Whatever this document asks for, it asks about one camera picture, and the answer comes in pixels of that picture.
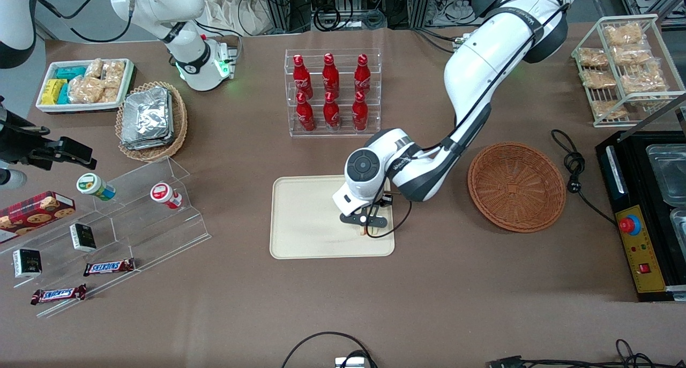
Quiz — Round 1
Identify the red tartan cookie box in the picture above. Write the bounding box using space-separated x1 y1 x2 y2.
0 191 77 245

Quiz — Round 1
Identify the small metal pan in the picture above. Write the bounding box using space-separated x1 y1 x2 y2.
670 208 686 252

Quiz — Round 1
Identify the beige rectangular tray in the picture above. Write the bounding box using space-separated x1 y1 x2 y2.
270 174 396 260

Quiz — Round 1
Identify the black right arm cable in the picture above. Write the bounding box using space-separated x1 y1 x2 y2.
29 0 136 43

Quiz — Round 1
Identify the small black box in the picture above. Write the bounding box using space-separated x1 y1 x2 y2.
70 223 98 252
13 249 43 279

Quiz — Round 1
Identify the light oval wicker basket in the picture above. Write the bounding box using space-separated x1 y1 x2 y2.
115 81 189 163

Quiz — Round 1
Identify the clear acrylic bottle rack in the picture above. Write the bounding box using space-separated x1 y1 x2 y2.
285 48 382 138

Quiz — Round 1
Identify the white wire rack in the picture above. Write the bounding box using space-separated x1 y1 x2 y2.
571 14 686 129

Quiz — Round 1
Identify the red cola bottle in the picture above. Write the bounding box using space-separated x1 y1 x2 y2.
296 92 316 132
322 53 340 95
352 91 370 132
323 91 341 131
354 54 372 94
292 55 314 99

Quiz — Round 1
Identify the black power cord with plug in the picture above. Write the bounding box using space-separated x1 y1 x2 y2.
551 129 617 225

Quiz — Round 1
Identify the white fabric bag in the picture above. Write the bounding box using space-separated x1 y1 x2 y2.
205 0 271 36

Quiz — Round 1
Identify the brown round wicker basket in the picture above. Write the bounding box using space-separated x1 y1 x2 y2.
467 142 567 234

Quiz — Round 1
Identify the black machine with yellow panel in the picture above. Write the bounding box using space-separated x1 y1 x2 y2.
596 131 686 303

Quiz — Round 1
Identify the large metal pan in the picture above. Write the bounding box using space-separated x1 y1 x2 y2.
646 144 686 206

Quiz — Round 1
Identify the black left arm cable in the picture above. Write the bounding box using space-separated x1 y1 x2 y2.
364 0 570 239

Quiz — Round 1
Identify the stack of foil containers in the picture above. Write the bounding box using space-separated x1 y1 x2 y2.
120 87 175 151

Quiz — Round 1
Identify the black cable with connector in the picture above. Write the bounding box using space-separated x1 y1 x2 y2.
487 339 686 368

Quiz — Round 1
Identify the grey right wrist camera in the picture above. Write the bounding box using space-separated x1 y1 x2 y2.
0 168 27 191

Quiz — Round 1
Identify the clear acrylic step display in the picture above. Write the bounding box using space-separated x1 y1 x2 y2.
0 156 212 319

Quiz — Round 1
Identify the snickers chocolate bar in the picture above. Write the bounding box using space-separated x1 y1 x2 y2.
31 284 88 306
83 258 136 277

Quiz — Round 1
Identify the green lid yogurt cup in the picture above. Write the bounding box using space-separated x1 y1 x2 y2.
76 172 116 201

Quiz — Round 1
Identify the red lid yogurt cup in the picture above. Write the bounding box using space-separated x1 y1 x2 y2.
150 182 183 210

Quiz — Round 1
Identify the black looped cable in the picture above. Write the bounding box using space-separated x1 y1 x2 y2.
281 332 377 368

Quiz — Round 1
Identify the yellow snack pack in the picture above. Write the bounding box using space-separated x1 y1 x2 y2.
41 79 68 106

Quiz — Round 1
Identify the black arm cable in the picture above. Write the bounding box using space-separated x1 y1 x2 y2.
364 0 570 239
29 0 136 43

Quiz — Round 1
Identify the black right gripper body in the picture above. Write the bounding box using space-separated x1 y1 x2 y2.
0 107 63 168

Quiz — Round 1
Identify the white rectangular snack bin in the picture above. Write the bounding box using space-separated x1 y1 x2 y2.
35 58 135 115

